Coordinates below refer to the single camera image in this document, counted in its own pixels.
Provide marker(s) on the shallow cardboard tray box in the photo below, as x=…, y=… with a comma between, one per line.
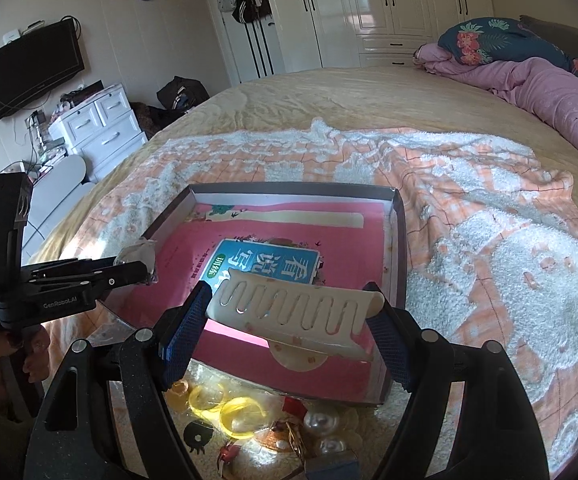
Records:
x=269, y=279

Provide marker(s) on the white bedroom door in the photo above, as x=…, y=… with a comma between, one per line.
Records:
x=251, y=51

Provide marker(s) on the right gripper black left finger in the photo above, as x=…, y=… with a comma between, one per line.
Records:
x=182, y=330

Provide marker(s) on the white round chair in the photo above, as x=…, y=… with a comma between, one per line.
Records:
x=54, y=196

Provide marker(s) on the white drawer cabinet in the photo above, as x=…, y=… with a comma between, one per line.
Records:
x=103, y=130

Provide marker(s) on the dark floral pillow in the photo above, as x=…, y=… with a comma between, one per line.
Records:
x=486, y=40

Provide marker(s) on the small red charm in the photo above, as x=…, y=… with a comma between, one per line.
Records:
x=228, y=452

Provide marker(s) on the beige bed cover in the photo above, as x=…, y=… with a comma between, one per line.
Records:
x=357, y=99

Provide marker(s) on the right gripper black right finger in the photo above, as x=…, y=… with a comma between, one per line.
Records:
x=393, y=330

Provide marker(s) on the black wall television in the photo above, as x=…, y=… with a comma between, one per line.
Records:
x=36, y=63

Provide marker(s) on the yellow hoop earrings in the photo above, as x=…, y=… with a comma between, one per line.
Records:
x=236, y=413

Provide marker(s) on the white wavy hair comb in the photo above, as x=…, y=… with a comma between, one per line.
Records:
x=303, y=324

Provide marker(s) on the pearl hair clip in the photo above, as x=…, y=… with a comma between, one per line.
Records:
x=325, y=429

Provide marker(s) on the peach white fleece blanket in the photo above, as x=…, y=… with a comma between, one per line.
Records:
x=492, y=235

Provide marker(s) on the white built-in wardrobe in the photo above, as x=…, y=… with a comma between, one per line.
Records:
x=364, y=33

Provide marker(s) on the pink quilt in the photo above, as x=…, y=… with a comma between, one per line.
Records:
x=534, y=85

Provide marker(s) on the black bag on floor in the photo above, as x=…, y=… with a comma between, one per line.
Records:
x=182, y=94

